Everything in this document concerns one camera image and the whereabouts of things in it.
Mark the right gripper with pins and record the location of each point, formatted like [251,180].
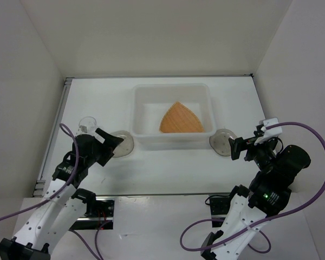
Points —
[238,144]

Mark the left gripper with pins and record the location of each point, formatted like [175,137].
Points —
[112,142]

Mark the smoky glass dish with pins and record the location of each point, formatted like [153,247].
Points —
[220,142]
[126,147]

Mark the clear plastic cup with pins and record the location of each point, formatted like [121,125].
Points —
[91,122]

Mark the woven bamboo triangular plate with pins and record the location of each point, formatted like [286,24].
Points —
[180,119]

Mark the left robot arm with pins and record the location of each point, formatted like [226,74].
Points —
[64,201]

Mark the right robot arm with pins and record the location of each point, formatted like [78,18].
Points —
[267,195]

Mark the translucent plastic bin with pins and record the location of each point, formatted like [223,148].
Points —
[150,102]

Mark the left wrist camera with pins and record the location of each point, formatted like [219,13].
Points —
[83,129]

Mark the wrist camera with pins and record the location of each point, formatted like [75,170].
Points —
[83,129]
[267,129]

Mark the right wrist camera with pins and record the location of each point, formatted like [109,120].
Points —
[267,129]

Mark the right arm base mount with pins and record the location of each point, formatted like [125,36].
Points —
[219,205]

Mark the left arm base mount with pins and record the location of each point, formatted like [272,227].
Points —
[100,216]

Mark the aluminium table edge rail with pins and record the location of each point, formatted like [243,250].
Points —
[42,176]

